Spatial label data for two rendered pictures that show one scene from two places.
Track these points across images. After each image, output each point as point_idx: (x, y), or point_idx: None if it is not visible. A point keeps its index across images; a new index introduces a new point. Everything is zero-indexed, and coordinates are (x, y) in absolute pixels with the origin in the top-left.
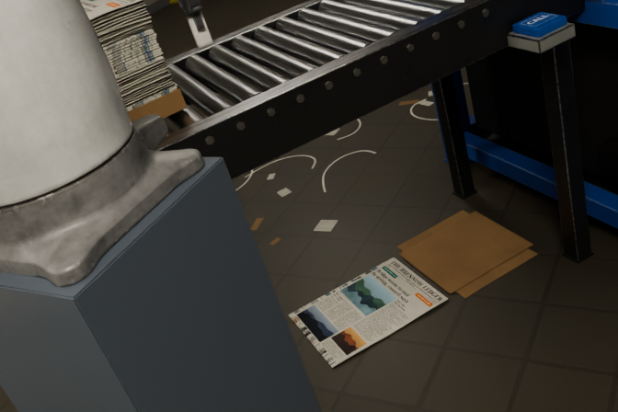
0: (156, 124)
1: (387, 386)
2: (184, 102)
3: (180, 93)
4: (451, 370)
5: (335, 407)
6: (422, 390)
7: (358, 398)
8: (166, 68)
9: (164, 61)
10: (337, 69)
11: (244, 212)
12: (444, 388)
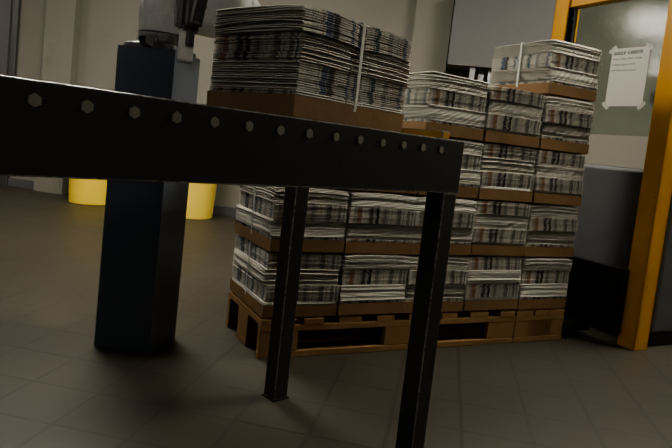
0: (140, 37)
1: (76, 440)
2: (207, 104)
3: (207, 95)
4: (0, 446)
5: (135, 431)
6: (40, 435)
7: (110, 435)
8: (212, 71)
9: (212, 64)
10: None
11: (116, 64)
12: (17, 434)
